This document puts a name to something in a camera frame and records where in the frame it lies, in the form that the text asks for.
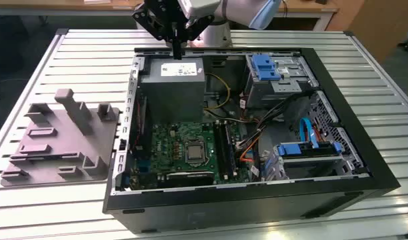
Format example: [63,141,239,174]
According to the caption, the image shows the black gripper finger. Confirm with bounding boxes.
[131,2,179,60]
[177,14,216,60]

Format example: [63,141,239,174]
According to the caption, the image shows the empty black RAM slot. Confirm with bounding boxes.
[212,119,225,178]

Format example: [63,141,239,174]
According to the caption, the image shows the blue plastic drive latch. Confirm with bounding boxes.
[252,54,280,81]

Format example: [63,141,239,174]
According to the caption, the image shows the wooden desk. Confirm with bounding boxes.
[0,0,340,32]

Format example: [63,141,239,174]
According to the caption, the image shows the grey power supply unit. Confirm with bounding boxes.
[139,58,207,126]

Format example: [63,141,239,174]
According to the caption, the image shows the metal drive cage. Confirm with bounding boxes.
[245,53,320,108]

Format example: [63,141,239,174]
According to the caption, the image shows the green motherboard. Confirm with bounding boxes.
[133,121,259,186]

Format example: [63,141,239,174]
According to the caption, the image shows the CPU socket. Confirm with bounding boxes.
[180,137,211,166]

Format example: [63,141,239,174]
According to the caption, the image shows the silver CPU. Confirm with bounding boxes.
[185,144,207,161]

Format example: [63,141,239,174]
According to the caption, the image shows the grey parts rack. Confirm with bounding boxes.
[0,88,124,187]

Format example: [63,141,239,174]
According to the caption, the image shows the wooden cabinet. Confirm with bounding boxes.
[333,0,408,63]

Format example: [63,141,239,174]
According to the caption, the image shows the blue disk carrier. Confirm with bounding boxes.
[276,141,343,159]

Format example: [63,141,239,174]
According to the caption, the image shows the metal disk bay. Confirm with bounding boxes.
[272,144,361,180]

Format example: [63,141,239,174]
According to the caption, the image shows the black PC case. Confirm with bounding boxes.
[101,46,402,235]

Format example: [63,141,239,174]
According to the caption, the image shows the white tilted wrist camera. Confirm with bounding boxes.
[176,0,223,25]

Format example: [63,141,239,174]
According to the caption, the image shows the yellow wire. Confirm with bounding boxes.
[203,72,232,111]

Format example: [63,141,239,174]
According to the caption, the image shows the black striped wire bundle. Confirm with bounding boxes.
[236,92,313,148]

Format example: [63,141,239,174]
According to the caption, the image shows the blue SATA cable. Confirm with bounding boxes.
[299,117,321,148]

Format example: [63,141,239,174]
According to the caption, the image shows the orange yellow red wires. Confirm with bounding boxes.
[239,147,259,163]

